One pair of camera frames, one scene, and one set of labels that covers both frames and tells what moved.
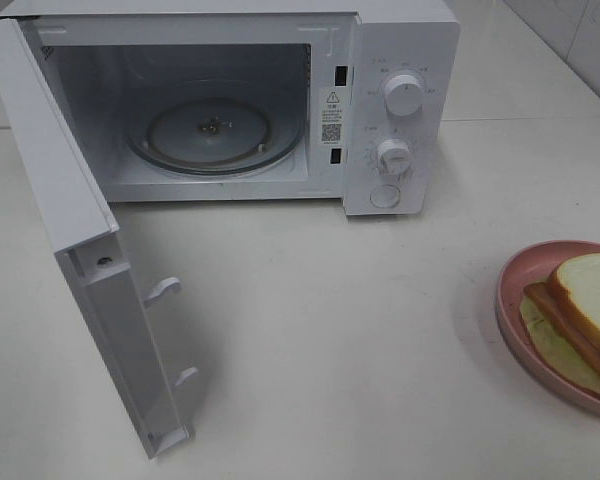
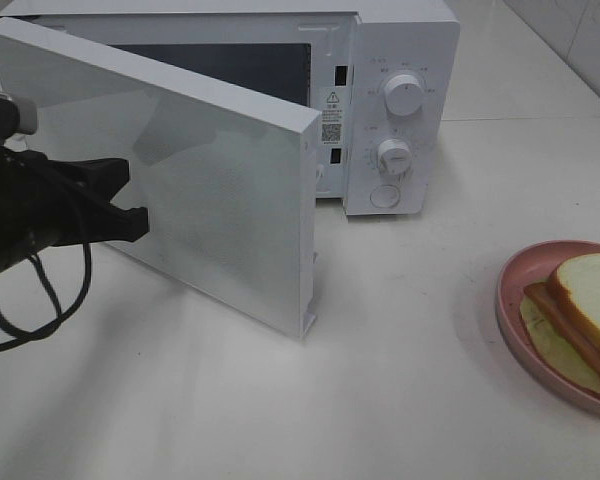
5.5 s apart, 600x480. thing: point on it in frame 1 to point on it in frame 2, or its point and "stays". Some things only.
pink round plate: [526, 267] stays
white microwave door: [114, 300] to [231, 185]
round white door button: [385, 196] stays
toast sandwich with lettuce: [574, 319] stays
